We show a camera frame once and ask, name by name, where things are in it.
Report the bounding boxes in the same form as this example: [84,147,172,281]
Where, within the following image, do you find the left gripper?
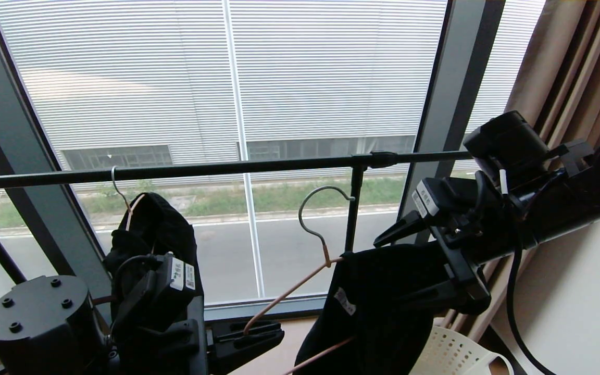
[107,296,284,375]

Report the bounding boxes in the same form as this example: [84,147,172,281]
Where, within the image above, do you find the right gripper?
[373,171,600,316]

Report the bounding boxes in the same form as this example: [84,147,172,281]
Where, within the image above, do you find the pink clothes hanger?
[243,186,356,375]
[110,166,147,233]

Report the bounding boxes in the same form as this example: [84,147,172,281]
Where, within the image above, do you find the black garment with pale cords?
[103,193,205,314]

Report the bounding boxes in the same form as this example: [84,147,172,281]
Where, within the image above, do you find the white laundry basket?
[409,326,515,375]

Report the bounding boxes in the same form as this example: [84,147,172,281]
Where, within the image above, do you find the black clothes rack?
[0,150,476,285]

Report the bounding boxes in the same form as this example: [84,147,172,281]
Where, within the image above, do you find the window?
[0,0,546,321]

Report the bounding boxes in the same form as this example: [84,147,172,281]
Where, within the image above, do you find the black cable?
[506,244,558,375]

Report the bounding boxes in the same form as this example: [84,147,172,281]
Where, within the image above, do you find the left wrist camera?
[111,253,197,334]

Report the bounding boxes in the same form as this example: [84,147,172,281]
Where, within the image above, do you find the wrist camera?
[111,253,197,334]
[411,111,552,235]

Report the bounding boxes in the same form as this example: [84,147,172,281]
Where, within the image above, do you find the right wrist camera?
[411,111,552,235]

